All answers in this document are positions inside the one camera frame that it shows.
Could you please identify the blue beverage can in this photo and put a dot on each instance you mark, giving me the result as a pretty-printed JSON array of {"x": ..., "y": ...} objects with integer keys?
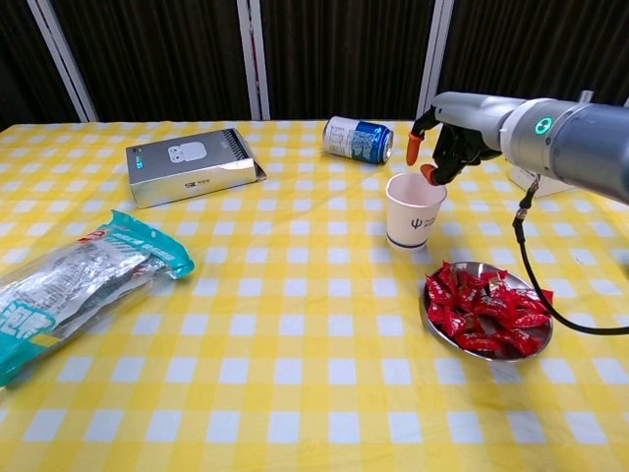
[{"x": 359, "y": 140}]

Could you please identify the white stapler box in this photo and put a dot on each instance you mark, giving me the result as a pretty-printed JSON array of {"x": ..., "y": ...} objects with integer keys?
[{"x": 550, "y": 189}]

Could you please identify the metal bowl of red candies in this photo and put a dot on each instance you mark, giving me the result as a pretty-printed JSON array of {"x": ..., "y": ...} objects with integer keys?
[{"x": 491, "y": 268}]

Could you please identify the yellow checkered tablecloth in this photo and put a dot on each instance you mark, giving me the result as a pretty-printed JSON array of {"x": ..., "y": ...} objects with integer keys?
[{"x": 295, "y": 344}]

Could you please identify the teal snack bag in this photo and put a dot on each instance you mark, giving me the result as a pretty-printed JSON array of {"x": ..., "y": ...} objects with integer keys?
[{"x": 74, "y": 290}]

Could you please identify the silver earbuds box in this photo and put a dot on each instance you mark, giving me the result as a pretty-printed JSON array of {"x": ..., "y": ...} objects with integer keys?
[{"x": 187, "y": 162}]

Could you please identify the white paper cup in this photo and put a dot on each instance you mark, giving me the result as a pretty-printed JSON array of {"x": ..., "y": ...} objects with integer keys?
[{"x": 415, "y": 226}]

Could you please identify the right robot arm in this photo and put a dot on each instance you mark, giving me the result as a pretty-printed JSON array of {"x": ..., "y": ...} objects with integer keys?
[{"x": 580, "y": 147}]

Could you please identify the white partition post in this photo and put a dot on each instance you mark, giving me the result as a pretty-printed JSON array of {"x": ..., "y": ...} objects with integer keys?
[
  {"x": 437, "y": 59},
  {"x": 254, "y": 59},
  {"x": 64, "y": 64}
]

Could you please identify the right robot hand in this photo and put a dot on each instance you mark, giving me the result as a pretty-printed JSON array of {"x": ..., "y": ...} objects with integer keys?
[{"x": 472, "y": 115}]

